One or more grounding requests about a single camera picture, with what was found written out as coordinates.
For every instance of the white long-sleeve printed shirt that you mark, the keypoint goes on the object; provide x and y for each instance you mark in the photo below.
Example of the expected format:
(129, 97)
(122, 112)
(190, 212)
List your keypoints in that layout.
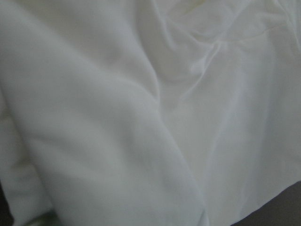
(148, 112)

